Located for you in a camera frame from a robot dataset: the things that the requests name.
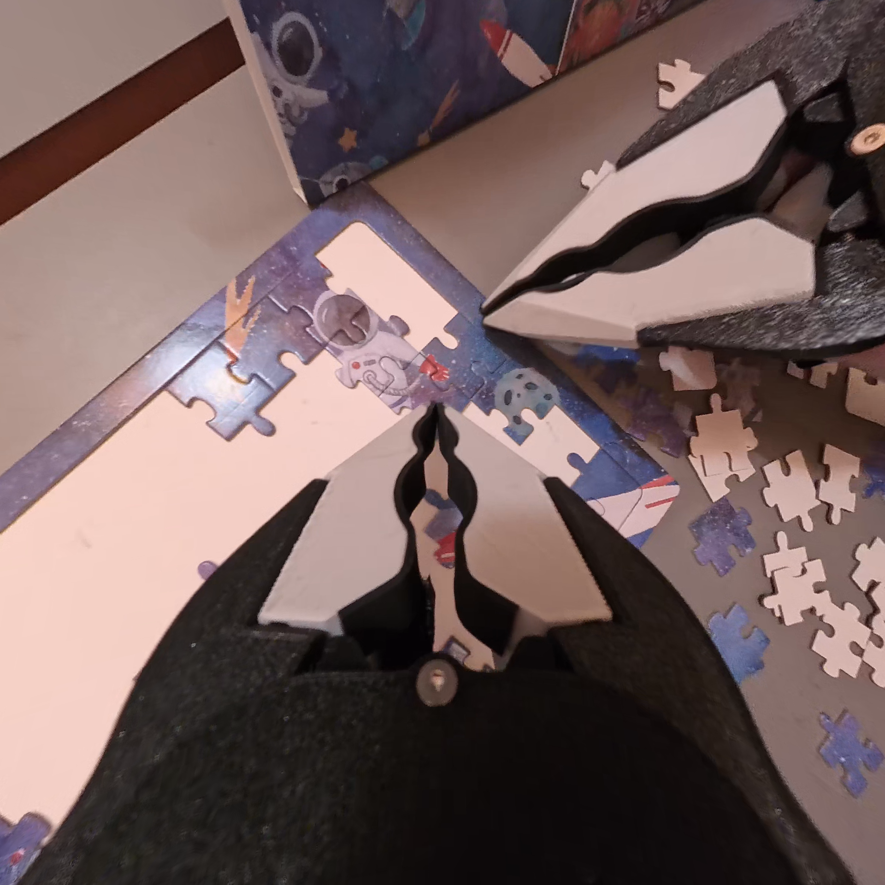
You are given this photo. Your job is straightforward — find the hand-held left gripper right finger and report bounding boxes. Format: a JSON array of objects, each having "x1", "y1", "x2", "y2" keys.
[{"x1": 440, "y1": 402, "x2": 615, "y2": 654}]

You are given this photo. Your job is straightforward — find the blue space puzzle frame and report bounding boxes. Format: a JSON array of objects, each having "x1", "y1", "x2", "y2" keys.
[{"x1": 0, "y1": 183, "x2": 683, "y2": 885}]

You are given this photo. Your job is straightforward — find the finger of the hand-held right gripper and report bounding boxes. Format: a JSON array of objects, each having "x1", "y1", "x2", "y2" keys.
[
  {"x1": 483, "y1": 82, "x2": 791, "y2": 310},
  {"x1": 483, "y1": 216, "x2": 818, "y2": 351}
]

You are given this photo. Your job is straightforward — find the pile of puzzle pieces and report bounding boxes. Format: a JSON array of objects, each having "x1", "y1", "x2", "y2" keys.
[{"x1": 572, "y1": 59, "x2": 885, "y2": 680}]

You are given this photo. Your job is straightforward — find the red rocket puzzle piece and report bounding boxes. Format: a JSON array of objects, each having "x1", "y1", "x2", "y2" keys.
[{"x1": 420, "y1": 487, "x2": 462, "y2": 569}]

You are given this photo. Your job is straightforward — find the white astronaut puzzle piece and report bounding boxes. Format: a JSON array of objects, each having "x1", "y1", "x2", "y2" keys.
[{"x1": 311, "y1": 290, "x2": 417, "y2": 389}]

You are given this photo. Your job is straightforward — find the blue starry puzzle piece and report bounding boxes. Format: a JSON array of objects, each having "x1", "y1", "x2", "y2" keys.
[
  {"x1": 819, "y1": 711, "x2": 885, "y2": 798},
  {"x1": 707, "y1": 603, "x2": 770, "y2": 686},
  {"x1": 375, "y1": 375, "x2": 459, "y2": 417}
]

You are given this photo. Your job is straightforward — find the grey moon puzzle piece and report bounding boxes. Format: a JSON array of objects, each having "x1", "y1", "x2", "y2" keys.
[{"x1": 492, "y1": 368, "x2": 560, "y2": 445}]

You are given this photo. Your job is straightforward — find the joined comet star puzzle pieces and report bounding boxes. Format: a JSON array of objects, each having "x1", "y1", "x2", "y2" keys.
[{"x1": 166, "y1": 277, "x2": 334, "y2": 441}]

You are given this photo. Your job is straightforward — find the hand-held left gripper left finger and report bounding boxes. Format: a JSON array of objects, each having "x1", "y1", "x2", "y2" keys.
[{"x1": 257, "y1": 401, "x2": 438, "y2": 636}]

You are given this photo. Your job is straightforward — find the space print puzzle box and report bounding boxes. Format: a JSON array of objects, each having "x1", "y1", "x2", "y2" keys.
[{"x1": 221, "y1": 0, "x2": 694, "y2": 208}]

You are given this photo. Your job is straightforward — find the adjacent grey table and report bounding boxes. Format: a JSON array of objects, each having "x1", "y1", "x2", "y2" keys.
[{"x1": 0, "y1": 0, "x2": 246, "y2": 230}]

